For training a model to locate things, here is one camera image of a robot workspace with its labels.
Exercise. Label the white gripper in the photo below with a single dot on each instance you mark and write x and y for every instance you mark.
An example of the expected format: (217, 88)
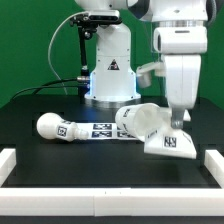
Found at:
(182, 78)

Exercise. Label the white lamp base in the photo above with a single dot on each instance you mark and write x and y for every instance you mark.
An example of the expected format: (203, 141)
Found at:
(162, 139)

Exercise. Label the white lamp bulb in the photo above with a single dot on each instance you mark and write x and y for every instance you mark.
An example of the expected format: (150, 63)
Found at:
(52, 126)

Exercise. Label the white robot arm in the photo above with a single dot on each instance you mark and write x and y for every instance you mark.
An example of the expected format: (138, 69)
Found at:
(111, 80)

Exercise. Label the white lamp shade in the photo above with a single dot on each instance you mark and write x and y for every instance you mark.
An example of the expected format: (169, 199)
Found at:
(138, 120)

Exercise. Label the white marker sheet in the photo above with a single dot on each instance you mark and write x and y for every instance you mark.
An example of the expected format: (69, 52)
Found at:
(105, 131)

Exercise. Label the white frame right bar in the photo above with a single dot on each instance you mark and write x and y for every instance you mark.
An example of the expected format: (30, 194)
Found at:
(214, 162)

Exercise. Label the white frame bar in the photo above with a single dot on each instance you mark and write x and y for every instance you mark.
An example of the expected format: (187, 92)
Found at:
(7, 163)
(111, 202)
(214, 162)

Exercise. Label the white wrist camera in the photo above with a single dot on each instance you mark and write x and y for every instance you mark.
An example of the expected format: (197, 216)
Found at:
(172, 41)

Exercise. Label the white frame front bar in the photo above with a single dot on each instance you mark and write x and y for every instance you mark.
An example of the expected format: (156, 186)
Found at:
(111, 202)

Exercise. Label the black camera on stand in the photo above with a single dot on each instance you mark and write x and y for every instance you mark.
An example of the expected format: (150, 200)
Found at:
(87, 23)

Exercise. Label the white frame left bar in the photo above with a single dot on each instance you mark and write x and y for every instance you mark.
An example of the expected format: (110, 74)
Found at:
(7, 163)

